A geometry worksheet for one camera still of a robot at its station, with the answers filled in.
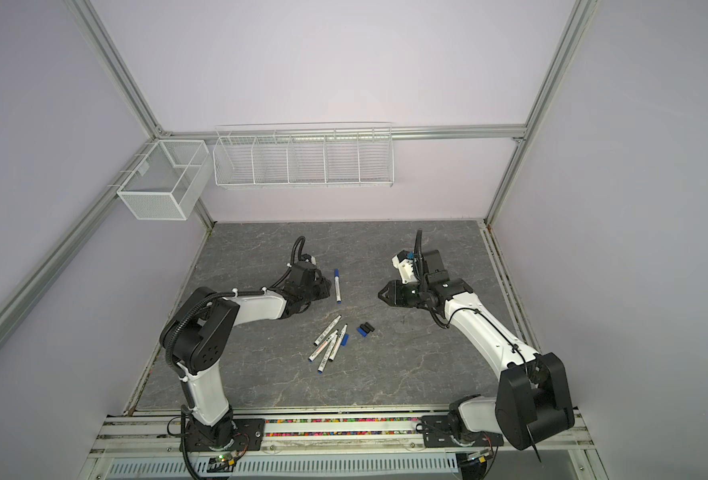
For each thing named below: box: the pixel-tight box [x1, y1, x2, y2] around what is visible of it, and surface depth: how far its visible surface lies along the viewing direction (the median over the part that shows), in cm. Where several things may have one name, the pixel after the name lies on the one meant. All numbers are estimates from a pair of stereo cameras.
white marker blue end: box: [328, 323, 348, 362], surface depth 90 cm
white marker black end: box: [308, 329, 339, 362], surface depth 89 cm
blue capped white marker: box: [334, 268, 342, 304], surface depth 104 cm
